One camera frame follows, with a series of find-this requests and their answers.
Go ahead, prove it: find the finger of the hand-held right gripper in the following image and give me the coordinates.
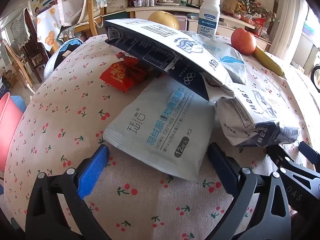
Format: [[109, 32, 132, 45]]
[[298, 141, 320, 162], [266, 144, 320, 208]]

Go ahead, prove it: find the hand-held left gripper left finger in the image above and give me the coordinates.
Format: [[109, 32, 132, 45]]
[[25, 144, 112, 240]]

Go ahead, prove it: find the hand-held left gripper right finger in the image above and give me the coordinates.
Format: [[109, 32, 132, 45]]
[[207, 142, 293, 240]]

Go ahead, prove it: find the white navy bag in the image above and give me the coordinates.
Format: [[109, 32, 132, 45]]
[[214, 81, 300, 147]]

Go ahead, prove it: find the white blue wet wipes pack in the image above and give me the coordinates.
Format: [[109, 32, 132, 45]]
[[103, 75, 216, 182], [190, 34, 248, 85]]

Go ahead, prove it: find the pink plastic bucket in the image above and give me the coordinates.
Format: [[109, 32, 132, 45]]
[[0, 92, 25, 178]]

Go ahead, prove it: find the red snack packet gold print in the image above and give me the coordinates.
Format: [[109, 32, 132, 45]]
[[99, 62, 140, 93]]

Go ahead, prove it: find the dark red foil wrapper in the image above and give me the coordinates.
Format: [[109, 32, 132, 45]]
[[117, 52, 150, 82]]

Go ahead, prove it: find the cherry print tablecloth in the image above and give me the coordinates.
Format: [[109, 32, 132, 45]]
[[4, 31, 320, 240]]

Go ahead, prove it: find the yellow banana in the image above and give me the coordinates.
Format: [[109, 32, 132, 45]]
[[253, 46, 285, 78]]

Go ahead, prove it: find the blue plastic container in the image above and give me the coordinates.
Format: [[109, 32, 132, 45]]
[[10, 95, 27, 113]]

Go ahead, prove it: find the white curtain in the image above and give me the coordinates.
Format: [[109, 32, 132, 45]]
[[270, 5, 310, 63]]

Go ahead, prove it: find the blue grey backpack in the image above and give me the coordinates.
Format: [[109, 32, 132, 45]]
[[44, 38, 84, 78]]

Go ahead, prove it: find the red apple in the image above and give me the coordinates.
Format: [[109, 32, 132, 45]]
[[230, 27, 257, 55]]

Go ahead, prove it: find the dark wooden chair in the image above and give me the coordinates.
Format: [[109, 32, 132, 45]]
[[17, 7, 50, 83]]

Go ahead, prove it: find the cream television cabinet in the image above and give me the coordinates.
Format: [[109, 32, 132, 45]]
[[125, 4, 273, 53]]

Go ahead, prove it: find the orange print tablecloth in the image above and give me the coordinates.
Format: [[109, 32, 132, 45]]
[[36, 6, 63, 53]]

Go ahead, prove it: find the light wooden chair with cloths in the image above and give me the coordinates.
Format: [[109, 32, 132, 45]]
[[57, 0, 105, 43]]

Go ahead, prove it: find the dried flower bunch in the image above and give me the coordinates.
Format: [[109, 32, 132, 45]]
[[245, 0, 279, 24]]

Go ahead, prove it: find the white plastic bottle blue label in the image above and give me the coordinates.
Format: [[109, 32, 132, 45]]
[[197, 0, 221, 40]]

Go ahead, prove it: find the grey knit chair cover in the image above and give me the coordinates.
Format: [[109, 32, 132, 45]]
[[11, 7, 32, 47]]

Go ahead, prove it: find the yellow pear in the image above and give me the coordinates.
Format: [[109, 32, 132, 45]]
[[147, 11, 180, 30]]

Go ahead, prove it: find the brown paper snack bag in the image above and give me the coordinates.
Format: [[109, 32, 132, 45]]
[[222, 0, 237, 15]]

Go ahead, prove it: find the white lace cloth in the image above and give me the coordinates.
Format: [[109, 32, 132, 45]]
[[56, 0, 94, 27]]

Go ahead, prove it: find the row of small silver bottles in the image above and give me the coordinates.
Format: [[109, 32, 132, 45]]
[[134, 0, 157, 7]]

